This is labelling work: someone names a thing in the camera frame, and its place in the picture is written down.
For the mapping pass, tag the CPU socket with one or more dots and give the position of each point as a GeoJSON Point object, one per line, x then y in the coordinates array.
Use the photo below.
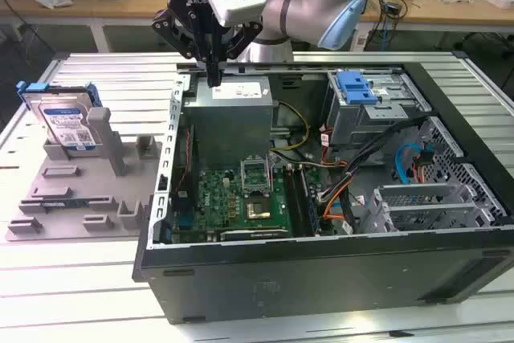
{"type": "Point", "coordinates": [258, 209]}

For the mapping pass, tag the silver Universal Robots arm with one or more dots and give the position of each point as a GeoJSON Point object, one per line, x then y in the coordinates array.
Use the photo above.
{"type": "Point", "coordinates": [297, 1]}

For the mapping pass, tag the black RAM slot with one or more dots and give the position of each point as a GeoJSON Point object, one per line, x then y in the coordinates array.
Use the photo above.
{"type": "Point", "coordinates": [290, 198]}
{"type": "Point", "coordinates": [296, 198]}
{"type": "Point", "coordinates": [302, 198]}

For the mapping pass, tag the grey parts rack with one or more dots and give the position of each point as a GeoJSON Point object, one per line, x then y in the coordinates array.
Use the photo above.
{"type": "Point", "coordinates": [80, 182]}

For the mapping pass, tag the blue plastic drive latch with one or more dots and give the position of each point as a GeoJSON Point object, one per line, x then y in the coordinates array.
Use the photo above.
{"type": "Point", "coordinates": [355, 88]}

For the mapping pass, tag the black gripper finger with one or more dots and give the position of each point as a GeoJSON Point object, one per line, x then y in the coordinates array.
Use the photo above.
{"type": "Point", "coordinates": [241, 35]}
{"type": "Point", "coordinates": [176, 31]}

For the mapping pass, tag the grey disk bay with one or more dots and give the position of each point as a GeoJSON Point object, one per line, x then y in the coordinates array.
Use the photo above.
{"type": "Point", "coordinates": [417, 192]}

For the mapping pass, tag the grey metal drive cage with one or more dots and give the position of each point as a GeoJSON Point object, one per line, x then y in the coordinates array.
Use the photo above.
{"type": "Point", "coordinates": [361, 122]}

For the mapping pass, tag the RAM stick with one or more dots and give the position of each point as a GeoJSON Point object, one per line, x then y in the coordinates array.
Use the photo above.
{"type": "Point", "coordinates": [60, 203]}

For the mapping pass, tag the green motherboard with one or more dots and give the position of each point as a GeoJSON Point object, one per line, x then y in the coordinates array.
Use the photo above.
{"type": "Point", "coordinates": [225, 198]}

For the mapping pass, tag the black graphics card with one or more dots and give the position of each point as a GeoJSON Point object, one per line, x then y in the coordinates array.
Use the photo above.
{"type": "Point", "coordinates": [253, 234]}

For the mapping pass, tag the hard disk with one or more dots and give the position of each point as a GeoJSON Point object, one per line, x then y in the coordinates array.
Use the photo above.
{"type": "Point", "coordinates": [68, 118]}

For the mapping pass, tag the black PC case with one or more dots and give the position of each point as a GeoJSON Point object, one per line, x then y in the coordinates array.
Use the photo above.
{"type": "Point", "coordinates": [321, 278]}

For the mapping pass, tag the grey power supply unit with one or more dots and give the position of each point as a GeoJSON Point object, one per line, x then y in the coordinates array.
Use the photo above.
{"type": "Point", "coordinates": [229, 126]}

